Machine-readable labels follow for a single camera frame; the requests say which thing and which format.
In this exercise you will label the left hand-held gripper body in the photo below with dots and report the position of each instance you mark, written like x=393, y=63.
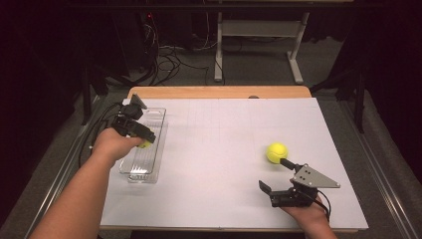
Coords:
x=129, y=122

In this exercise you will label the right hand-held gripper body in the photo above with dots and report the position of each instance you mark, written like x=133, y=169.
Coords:
x=312, y=179

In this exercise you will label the yellow tennis ball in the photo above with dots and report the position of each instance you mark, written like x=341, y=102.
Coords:
x=145, y=145
x=277, y=152

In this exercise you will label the clear plastic container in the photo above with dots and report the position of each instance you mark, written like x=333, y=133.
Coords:
x=146, y=162

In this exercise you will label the person's left hand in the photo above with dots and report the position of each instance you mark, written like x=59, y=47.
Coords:
x=112, y=145

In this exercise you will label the person's right hand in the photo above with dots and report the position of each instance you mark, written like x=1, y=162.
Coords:
x=308, y=215

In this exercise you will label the black metal stand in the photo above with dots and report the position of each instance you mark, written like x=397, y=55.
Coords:
x=359, y=99
x=86, y=99

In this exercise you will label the white board sheet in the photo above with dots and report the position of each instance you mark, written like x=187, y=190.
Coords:
x=215, y=149

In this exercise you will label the wooden table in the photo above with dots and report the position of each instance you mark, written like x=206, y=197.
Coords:
x=215, y=92

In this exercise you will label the dark computer tower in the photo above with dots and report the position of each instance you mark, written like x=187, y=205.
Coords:
x=132, y=40

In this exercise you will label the metal floor rail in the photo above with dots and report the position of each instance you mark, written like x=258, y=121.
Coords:
x=66, y=169
x=394, y=207

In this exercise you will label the white metal desk frame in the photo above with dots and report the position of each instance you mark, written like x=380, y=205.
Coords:
x=262, y=28

